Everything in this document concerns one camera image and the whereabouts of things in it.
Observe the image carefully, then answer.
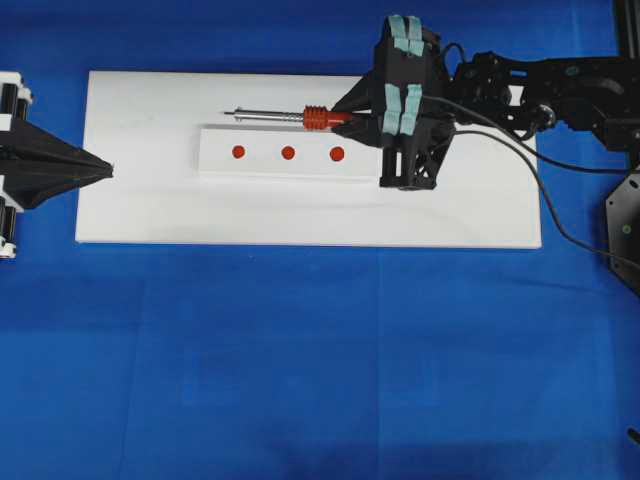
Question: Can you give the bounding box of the large white board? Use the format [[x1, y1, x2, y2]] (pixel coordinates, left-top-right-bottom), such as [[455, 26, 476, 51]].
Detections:
[[75, 71, 542, 249]]

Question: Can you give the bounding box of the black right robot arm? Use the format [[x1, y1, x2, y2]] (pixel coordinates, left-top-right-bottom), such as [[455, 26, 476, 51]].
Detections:
[[331, 15, 639, 188]]

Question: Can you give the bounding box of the black aluminium frame post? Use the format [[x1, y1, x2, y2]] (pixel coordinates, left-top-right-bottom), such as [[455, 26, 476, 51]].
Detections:
[[613, 0, 640, 59]]

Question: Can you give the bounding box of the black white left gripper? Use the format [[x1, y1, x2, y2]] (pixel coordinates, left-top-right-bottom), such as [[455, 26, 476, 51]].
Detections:
[[1, 71, 113, 260]]

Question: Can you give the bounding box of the black object at edge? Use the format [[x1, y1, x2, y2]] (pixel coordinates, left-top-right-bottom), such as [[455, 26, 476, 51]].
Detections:
[[627, 428, 640, 446]]

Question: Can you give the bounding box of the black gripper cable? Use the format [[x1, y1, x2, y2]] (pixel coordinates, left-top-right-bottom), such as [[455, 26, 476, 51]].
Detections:
[[422, 94, 640, 264]]

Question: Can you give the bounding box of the white paper strip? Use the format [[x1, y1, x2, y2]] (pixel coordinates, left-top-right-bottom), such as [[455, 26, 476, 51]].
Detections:
[[198, 125, 379, 181]]

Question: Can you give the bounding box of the blue table cloth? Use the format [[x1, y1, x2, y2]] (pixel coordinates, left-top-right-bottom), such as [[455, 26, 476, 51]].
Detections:
[[1, 1, 639, 479]]

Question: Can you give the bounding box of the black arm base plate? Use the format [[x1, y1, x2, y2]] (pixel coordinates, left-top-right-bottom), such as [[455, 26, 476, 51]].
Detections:
[[605, 171, 639, 295]]

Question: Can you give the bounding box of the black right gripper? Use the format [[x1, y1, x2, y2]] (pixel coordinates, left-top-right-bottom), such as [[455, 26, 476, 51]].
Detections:
[[330, 15, 454, 149]]

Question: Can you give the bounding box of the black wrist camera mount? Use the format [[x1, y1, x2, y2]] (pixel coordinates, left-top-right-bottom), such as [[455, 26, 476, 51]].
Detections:
[[379, 118, 456, 191]]

